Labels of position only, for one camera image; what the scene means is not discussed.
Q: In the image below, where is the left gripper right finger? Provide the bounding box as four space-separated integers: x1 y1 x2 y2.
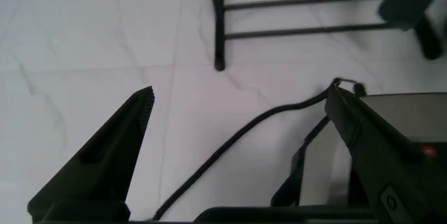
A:
324 86 447 224

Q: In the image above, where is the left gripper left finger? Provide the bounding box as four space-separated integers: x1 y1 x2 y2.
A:
27 85 156 223

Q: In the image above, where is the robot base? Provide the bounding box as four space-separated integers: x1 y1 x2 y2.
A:
270 91 447 224

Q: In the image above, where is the black clothes rack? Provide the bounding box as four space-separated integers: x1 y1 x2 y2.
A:
205 0 445 72

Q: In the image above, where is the black cable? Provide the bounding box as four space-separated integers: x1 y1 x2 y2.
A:
152 77 367 221

